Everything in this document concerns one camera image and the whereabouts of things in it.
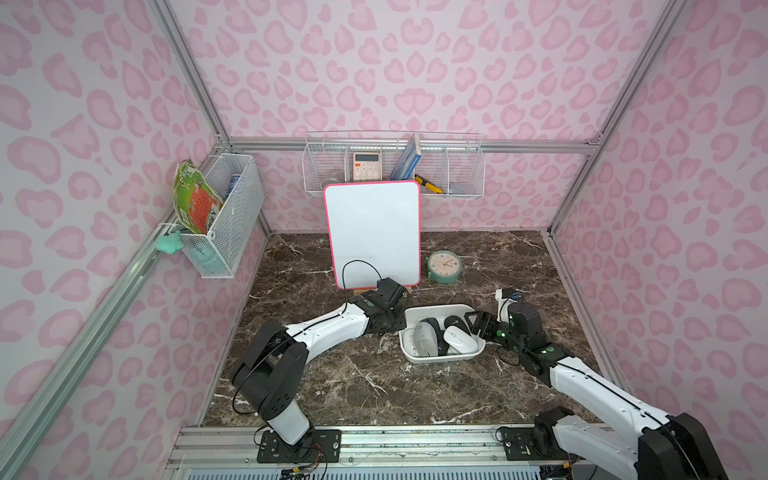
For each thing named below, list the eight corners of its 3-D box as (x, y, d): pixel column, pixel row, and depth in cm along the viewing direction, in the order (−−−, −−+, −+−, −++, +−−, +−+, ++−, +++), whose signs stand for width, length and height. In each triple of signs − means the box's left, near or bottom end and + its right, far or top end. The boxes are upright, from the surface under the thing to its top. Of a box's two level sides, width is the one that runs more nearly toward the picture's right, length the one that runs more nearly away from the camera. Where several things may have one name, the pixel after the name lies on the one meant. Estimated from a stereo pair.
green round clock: (428, 283, 107) (429, 277, 104) (426, 257, 115) (427, 250, 112) (462, 283, 107) (464, 277, 104) (458, 256, 115) (459, 250, 112)
